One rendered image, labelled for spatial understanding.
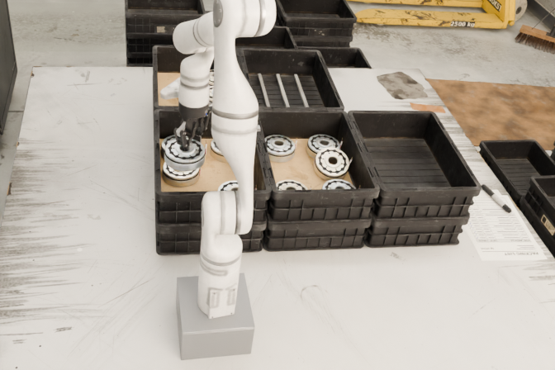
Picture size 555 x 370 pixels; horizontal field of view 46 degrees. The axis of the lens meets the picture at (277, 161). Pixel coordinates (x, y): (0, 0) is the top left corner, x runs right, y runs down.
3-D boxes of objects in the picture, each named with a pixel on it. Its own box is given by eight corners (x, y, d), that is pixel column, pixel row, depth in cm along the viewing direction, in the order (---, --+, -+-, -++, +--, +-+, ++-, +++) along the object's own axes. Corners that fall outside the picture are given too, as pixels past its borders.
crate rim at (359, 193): (380, 198, 175) (381, 192, 174) (272, 200, 170) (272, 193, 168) (344, 116, 206) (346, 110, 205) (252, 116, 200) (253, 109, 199)
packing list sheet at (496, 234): (552, 259, 194) (553, 258, 194) (483, 264, 189) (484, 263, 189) (503, 189, 220) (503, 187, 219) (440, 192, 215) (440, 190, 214)
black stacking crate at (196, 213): (267, 226, 175) (271, 195, 169) (156, 230, 170) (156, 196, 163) (249, 140, 206) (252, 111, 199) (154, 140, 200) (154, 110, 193)
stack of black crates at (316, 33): (329, 65, 392) (343, -4, 365) (343, 92, 369) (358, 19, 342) (265, 65, 383) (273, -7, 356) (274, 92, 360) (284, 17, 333)
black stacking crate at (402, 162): (470, 220, 187) (482, 191, 180) (373, 224, 181) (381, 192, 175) (424, 140, 218) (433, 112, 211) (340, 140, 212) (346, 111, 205)
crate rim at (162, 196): (271, 200, 170) (272, 193, 168) (155, 202, 164) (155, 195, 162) (252, 116, 200) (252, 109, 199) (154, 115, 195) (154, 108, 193)
